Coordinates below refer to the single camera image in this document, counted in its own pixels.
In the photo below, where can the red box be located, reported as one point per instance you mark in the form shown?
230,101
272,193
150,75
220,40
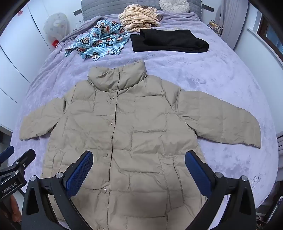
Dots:
55,43

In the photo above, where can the bedside clutter of small boxes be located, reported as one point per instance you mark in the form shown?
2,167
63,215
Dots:
215,26

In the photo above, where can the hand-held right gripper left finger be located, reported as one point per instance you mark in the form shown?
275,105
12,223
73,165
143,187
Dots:
81,172

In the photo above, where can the person's left hand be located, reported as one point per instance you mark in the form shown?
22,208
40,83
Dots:
15,206

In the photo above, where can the round white cushion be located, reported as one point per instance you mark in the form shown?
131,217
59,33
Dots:
174,5

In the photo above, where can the purple fleece blanket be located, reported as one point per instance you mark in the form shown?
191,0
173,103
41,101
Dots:
210,73

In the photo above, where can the beige striped garment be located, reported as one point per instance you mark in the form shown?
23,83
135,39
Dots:
137,17

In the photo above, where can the blue monkey print pajamas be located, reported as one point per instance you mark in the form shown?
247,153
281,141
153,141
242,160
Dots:
99,39

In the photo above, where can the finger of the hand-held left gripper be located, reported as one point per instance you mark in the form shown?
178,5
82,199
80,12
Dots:
7,152
24,158

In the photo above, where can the grey curtain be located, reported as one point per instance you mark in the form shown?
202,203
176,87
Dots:
228,26

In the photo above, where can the beige puffer jacket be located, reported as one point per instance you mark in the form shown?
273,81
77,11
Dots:
137,132

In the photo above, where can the brown framed window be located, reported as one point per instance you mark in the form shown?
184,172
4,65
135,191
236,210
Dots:
268,33

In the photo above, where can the white desk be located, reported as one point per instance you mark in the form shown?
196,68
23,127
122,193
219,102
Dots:
5,128

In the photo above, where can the dark wall panel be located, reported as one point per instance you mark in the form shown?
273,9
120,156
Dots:
77,12
207,8

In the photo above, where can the white covered standing fan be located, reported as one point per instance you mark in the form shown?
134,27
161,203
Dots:
56,26

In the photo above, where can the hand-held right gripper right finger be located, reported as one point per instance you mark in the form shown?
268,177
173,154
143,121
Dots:
199,174

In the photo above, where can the white wardrobe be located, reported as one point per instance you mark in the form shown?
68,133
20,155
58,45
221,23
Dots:
17,55

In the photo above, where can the black garment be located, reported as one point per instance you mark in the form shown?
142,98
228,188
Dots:
168,41

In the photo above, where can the grey padded headboard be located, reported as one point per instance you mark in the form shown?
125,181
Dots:
101,7

